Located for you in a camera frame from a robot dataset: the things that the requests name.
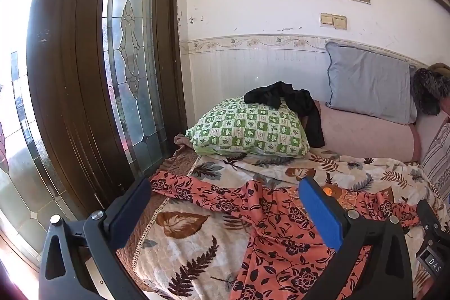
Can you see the leaf print blanket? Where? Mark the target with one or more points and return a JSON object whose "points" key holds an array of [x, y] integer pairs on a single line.
{"points": [[182, 250]]}

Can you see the beige light switch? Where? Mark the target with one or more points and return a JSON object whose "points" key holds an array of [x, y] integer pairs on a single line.
{"points": [[340, 22], [326, 20]]}

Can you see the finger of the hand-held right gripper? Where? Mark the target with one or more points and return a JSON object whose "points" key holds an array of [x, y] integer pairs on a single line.
{"points": [[428, 219]]}

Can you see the brown door with stained glass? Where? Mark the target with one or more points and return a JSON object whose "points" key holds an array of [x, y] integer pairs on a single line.
{"points": [[24, 163], [81, 75]]}

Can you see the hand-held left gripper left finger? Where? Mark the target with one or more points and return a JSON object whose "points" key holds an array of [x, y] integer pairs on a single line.
{"points": [[132, 205]]}

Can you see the orange floral pants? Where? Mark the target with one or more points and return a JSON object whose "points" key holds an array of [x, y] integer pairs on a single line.
{"points": [[281, 233]]}

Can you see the pink quilted cushion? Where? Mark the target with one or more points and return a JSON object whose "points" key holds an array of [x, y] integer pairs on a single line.
{"points": [[362, 136]]}

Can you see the grey furry cushion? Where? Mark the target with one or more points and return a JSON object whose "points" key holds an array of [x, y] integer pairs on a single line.
{"points": [[429, 89]]}

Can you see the black garment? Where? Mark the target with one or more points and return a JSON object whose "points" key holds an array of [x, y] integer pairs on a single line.
{"points": [[298, 103]]}

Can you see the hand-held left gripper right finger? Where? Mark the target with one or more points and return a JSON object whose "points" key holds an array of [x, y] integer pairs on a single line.
{"points": [[321, 215]]}

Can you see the grey pillow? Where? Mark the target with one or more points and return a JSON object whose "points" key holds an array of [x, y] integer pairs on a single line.
{"points": [[369, 82]]}

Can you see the striped cloth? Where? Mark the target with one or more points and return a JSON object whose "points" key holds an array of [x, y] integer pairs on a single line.
{"points": [[437, 159]]}

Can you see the green checkered pillow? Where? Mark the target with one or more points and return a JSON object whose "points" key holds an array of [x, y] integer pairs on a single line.
{"points": [[246, 127]]}

